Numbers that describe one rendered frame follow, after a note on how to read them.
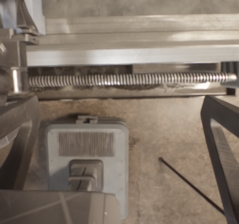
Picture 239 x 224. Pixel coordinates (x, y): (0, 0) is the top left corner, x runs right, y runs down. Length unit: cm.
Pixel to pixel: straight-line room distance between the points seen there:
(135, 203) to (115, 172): 48
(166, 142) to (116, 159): 45
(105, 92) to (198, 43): 59
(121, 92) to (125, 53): 47
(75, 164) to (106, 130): 28
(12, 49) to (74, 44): 30
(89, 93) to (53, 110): 54
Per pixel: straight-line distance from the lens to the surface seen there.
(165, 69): 111
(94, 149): 139
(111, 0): 88
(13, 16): 69
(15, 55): 49
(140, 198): 183
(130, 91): 116
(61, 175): 150
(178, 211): 193
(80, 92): 119
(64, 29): 77
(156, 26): 75
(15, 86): 50
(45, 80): 88
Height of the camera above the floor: 156
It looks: 82 degrees down
